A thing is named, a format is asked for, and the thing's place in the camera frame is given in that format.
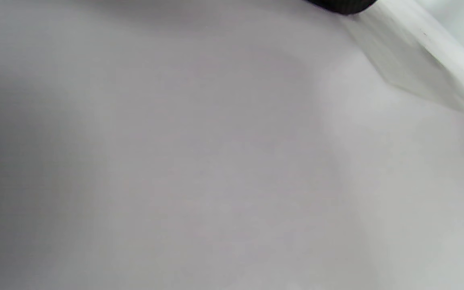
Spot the lined white paper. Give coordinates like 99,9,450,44
339,10,464,115

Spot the person's left hand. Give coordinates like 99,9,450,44
304,0,378,16

